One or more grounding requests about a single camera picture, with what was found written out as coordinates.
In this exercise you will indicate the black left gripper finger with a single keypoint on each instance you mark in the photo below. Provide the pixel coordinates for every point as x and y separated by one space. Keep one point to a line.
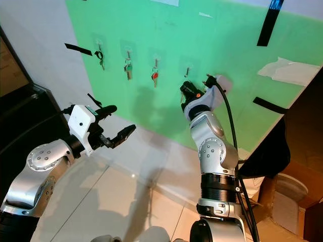
108 110
125 136

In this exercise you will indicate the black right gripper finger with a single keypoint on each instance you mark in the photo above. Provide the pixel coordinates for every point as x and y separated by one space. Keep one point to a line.
184 91

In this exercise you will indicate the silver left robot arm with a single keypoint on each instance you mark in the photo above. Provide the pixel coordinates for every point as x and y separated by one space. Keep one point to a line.
35 176

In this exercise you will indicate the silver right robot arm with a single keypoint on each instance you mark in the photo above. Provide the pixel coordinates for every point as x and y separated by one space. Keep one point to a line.
217 151

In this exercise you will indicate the key with red head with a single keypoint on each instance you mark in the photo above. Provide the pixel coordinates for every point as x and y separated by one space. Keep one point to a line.
155 76

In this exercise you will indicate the key with green head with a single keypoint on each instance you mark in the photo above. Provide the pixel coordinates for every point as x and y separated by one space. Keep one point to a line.
128 67

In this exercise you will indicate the key with black head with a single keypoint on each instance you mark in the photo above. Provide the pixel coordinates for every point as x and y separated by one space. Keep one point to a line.
99 54

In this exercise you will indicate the black cabinet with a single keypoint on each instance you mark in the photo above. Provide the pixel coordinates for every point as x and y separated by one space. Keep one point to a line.
30 116

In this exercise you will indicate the white tape strip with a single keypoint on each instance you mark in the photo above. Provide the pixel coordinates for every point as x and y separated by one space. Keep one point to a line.
205 15

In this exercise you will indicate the black cloth bag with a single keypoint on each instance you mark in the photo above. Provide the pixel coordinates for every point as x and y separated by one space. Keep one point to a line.
265 148

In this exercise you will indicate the torn white paper patch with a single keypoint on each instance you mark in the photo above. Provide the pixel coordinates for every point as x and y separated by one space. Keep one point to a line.
292 71

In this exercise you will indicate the long black tape strip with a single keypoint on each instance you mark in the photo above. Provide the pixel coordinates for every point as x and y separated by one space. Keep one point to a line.
270 22

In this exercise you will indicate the grey robot left leg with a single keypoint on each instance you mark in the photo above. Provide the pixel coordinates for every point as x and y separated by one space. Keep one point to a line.
106 239

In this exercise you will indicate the plain brown cardboard box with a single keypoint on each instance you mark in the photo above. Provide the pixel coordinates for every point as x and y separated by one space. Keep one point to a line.
308 146

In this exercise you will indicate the beige round lid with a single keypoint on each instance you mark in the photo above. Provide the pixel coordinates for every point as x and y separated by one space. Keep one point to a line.
291 187

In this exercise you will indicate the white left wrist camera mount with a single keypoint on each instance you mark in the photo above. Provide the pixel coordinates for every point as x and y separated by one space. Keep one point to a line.
81 126

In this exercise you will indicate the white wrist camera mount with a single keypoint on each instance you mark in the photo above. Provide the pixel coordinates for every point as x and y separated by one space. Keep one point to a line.
222 85
81 126

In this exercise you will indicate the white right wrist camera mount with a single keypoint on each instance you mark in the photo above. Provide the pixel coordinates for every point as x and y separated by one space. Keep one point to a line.
222 85

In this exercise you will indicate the green wall board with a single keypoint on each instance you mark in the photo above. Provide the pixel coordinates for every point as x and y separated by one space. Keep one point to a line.
222 40

